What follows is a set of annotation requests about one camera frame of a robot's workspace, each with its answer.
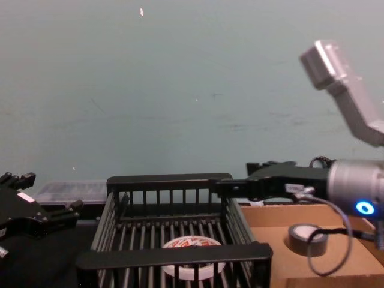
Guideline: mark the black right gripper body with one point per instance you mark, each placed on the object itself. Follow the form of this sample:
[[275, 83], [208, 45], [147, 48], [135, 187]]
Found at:
[[300, 180]]

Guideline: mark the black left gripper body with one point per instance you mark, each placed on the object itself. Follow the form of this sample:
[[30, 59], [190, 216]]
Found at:
[[21, 216]]

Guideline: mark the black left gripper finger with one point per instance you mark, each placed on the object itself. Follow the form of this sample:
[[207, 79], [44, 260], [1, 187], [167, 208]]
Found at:
[[19, 180], [64, 211]]

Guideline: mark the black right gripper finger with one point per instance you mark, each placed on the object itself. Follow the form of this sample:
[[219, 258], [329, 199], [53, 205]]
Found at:
[[237, 187], [270, 166]]

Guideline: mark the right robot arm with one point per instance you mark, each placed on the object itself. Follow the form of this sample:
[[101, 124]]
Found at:
[[354, 186]]

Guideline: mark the clear plastic case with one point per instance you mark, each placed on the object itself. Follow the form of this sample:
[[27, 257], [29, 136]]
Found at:
[[72, 189]]

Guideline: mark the shallow brown cardboard tray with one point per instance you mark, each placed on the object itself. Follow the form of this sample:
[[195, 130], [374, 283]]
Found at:
[[270, 228]]

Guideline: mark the roll of silver tape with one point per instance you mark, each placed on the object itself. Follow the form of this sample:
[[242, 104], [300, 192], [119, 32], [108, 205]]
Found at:
[[303, 237]]

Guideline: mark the roll of white tape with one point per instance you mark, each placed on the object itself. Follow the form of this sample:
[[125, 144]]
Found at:
[[192, 242]]

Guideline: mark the black rack with steel bars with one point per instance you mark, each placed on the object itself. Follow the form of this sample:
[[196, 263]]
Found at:
[[168, 258]]

